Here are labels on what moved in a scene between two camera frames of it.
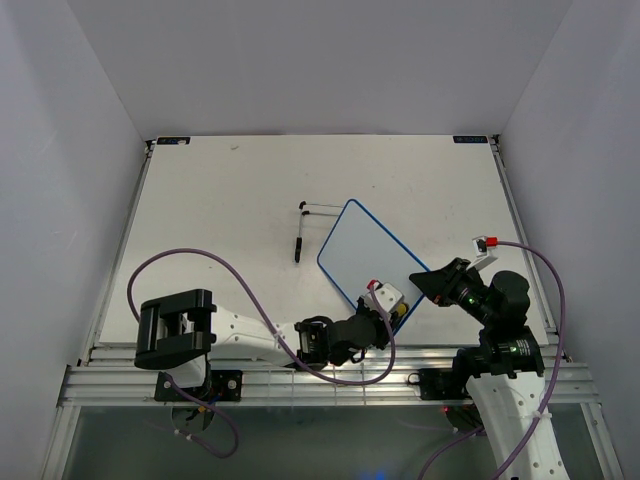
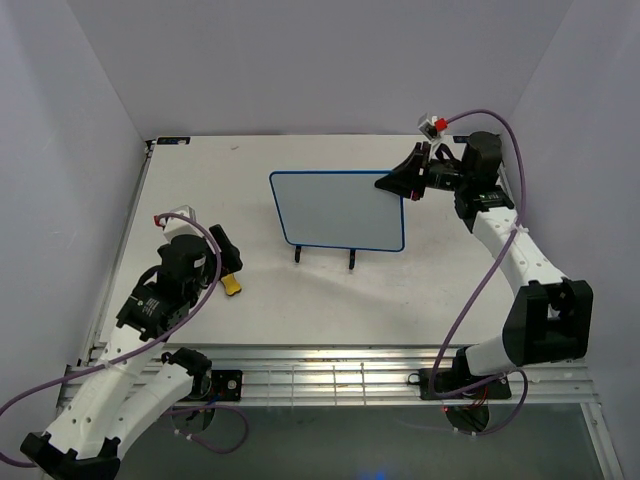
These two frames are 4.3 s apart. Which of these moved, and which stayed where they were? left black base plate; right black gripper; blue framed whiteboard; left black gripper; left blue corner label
Moved: left black gripper; blue framed whiteboard; right black gripper
Stayed: left blue corner label; left black base plate
